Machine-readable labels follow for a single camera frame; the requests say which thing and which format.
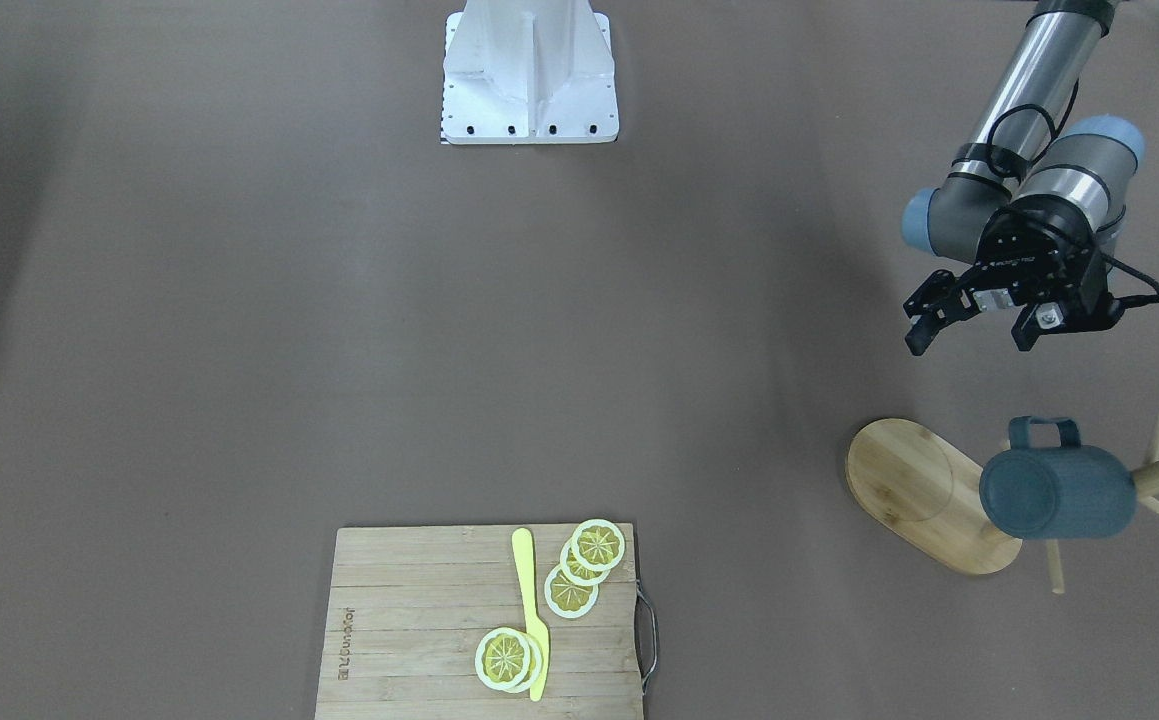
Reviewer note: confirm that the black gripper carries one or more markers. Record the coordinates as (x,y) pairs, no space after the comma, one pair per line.
(1025,241)

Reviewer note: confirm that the dark teal mug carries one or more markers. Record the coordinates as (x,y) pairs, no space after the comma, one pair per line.
(1049,485)

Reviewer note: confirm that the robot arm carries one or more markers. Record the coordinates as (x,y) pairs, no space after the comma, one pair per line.
(1025,143)

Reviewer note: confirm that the wooden cup rack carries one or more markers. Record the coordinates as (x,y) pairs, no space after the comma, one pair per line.
(927,491)

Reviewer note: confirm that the lemon slice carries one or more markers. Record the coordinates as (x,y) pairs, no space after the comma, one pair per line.
(505,660)
(575,572)
(535,656)
(598,545)
(567,599)

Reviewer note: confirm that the bamboo cutting board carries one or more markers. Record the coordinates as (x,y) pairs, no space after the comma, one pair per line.
(409,606)

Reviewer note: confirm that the white camera pillar base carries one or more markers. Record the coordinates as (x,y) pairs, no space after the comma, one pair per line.
(528,73)

